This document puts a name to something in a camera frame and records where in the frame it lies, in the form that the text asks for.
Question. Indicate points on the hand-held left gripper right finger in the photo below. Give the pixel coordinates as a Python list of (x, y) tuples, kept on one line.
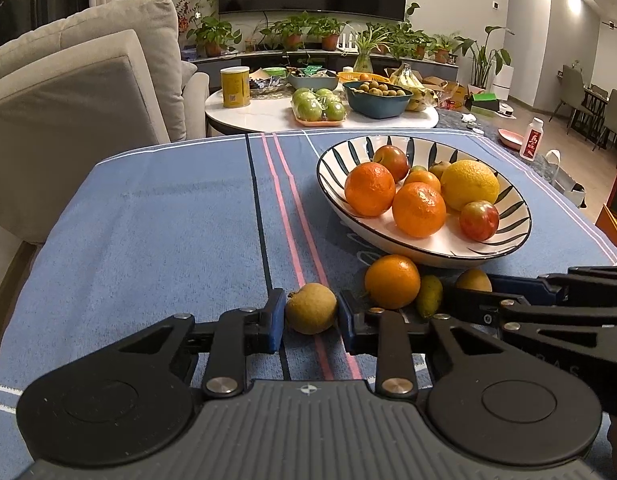
[(346, 327)]

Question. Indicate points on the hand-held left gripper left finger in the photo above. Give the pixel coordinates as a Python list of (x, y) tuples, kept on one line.
[(275, 322)]

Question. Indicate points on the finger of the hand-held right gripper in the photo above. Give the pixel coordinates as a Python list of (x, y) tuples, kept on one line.
[(518, 286), (563, 322)]

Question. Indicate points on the brown longan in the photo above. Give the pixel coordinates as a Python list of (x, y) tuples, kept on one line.
[(311, 308), (473, 280), (440, 169)]

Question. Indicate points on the striped white ceramic bowl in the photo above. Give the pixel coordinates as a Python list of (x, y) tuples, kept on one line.
[(511, 210)]

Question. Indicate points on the red apple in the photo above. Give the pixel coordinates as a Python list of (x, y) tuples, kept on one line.
[(478, 220), (391, 160)]

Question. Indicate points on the yellow lemon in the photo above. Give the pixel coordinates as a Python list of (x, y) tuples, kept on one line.
[(469, 184)]

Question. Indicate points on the small orange mandarin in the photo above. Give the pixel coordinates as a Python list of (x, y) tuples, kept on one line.
[(422, 179)]

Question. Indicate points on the small green fruit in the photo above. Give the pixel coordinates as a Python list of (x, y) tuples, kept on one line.
[(428, 296)]

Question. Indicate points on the orange box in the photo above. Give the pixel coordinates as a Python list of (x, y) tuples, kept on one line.
[(616, 220)]

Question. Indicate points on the blue striped tablecloth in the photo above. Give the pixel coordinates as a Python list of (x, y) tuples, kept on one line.
[(163, 235)]

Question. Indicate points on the white bottle red label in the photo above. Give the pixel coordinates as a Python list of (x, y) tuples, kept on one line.
[(532, 140)]

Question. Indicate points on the pink dish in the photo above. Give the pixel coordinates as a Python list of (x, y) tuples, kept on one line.
[(509, 139)]

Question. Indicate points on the white robot vacuum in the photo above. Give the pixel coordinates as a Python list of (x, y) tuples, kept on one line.
[(506, 109)]

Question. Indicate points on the green box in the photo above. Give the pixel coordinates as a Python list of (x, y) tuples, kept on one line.
[(481, 102)]

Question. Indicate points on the dark dining table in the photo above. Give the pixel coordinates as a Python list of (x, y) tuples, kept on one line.
[(593, 105)]

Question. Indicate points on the grey dining chair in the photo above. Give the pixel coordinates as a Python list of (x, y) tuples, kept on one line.
[(616, 115), (568, 85)]

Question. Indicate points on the white vacuum dock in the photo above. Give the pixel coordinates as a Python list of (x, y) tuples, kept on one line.
[(503, 82)]

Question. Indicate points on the round white coffee table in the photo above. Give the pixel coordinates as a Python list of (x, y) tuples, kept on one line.
[(258, 117)]

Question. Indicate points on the cardboard box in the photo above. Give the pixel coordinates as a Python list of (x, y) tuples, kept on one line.
[(446, 92)]

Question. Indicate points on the pack of green apples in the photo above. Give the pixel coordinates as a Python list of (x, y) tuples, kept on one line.
[(318, 107)]

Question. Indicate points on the dark blue bowl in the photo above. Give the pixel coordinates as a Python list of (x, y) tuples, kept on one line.
[(378, 106)]

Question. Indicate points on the bunch of bananas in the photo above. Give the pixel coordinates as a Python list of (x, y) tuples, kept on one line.
[(408, 80)]

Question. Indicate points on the tall leafy floor plant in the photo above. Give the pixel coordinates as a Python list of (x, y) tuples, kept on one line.
[(481, 55)]

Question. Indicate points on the yellow can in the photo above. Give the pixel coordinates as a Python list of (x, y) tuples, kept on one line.
[(235, 87)]

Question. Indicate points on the pile of foil snack packets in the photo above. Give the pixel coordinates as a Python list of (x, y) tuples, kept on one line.
[(268, 82)]

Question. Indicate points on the pile of longans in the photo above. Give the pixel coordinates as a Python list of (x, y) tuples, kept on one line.
[(378, 88)]

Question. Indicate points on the potted green plant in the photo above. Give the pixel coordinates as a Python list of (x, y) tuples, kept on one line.
[(418, 45), (213, 37), (292, 32), (331, 32), (441, 50)]

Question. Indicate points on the orange plastic basket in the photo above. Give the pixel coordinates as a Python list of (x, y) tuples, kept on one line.
[(363, 77)]

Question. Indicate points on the grey cushion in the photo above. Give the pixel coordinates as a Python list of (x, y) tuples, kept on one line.
[(188, 75)]

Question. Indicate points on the glass vase with plant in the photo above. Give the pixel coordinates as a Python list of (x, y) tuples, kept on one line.
[(363, 60)]

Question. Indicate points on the white picket fence ornament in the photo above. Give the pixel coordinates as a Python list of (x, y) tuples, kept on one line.
[(347, 42)]

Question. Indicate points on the beige armchair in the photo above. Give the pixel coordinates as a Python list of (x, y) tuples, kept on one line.
[(63, 110)]

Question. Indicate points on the red flower plant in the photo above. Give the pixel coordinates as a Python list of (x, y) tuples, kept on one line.
[(187, 15)]

